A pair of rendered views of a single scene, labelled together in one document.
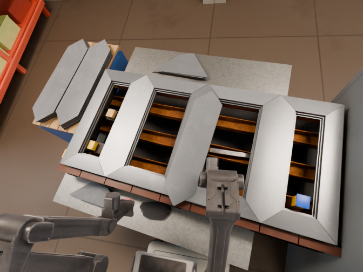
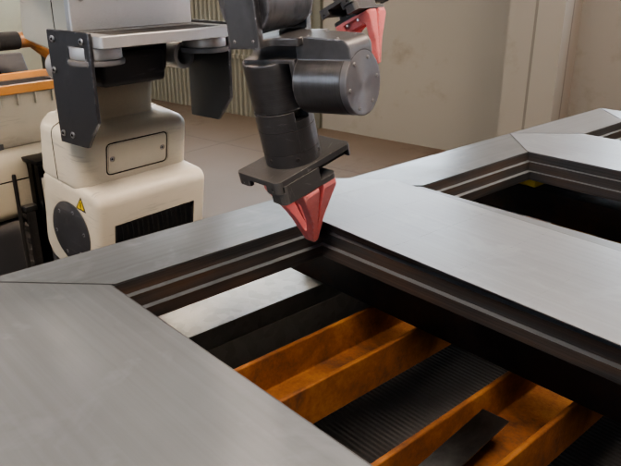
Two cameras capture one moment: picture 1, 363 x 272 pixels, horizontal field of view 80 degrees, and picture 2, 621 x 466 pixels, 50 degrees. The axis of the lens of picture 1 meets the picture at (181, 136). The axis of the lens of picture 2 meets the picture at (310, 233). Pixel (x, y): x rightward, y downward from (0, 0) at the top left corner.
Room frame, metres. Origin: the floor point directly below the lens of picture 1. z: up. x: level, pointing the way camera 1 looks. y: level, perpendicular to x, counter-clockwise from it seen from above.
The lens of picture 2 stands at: (0.32, -0.69, 1.13)
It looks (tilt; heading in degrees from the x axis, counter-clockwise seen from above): 22 degrees down; 99
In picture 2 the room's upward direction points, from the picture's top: straight up
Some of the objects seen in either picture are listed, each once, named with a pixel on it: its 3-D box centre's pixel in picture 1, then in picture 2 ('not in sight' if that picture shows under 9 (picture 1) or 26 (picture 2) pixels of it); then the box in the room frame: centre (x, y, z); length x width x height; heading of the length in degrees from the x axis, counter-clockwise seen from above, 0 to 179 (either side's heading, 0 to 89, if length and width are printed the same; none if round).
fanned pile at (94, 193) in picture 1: (95, 193); not in sight; (0.46, 0.67, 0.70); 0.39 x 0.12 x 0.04; 51
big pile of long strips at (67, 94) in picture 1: (74, 80); not in sight; (1.32, 0.57, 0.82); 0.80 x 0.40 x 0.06; 141
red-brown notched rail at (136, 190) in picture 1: (175, 202); not in sight; (0.18, 0.18, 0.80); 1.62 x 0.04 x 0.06; 51
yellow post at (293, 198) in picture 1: (295, 203); not in sight; (-0.07, -0.41, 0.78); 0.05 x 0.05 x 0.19; 51
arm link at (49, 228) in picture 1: (71, 226); not in sight; (0.15, 0.41, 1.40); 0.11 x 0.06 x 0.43; 60
